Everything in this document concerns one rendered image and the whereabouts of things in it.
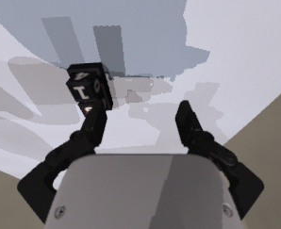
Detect black number cube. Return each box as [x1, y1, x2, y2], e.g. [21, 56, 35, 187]
[66, 71, 102, 102]
[78, 91, 107, 118]

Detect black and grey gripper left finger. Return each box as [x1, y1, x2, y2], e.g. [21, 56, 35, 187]
[17, 99, 107, 225]

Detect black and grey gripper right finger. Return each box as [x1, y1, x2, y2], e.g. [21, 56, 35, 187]
[175, 100, 264, 221]

